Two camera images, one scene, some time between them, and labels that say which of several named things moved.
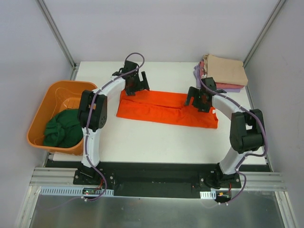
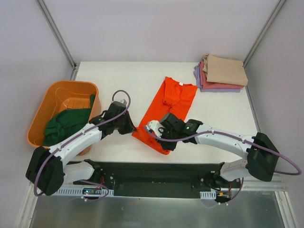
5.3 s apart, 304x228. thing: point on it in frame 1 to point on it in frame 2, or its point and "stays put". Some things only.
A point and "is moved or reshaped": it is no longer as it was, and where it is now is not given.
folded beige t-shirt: (225, 71) stays put
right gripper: (198, 102) to (165, 137)
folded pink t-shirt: (219, 85) stays put
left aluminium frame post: (60, 38) stays put
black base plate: (159, 179) stays put
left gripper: (137, 86) to (125, 122)
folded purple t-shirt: (196, 71) stays put
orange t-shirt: (164, 108) is moved or reshaped
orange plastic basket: (61, 95) stays put
